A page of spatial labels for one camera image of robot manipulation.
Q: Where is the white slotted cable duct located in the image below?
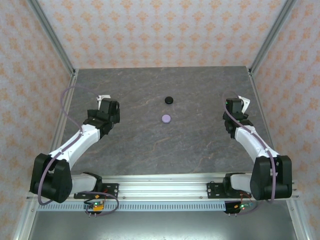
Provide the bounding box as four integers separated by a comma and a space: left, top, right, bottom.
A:
37, 201, 227, 212

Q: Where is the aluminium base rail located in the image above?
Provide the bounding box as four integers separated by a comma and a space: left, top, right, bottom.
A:
26, 171, 300, 201

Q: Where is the aluminium frame post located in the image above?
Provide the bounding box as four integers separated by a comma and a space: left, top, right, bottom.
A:
26, 0, 77, 76
249, 0, 299, 76

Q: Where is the grey metal panel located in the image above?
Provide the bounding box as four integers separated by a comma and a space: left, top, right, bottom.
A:
27, 211, 298, 240

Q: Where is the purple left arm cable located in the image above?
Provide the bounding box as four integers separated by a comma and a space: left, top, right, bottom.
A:
36, 85, 119, 216

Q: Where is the aluminium table side rail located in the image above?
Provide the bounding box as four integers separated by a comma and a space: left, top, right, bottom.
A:
12, 69, 80, 240
247, 67, 308, 240

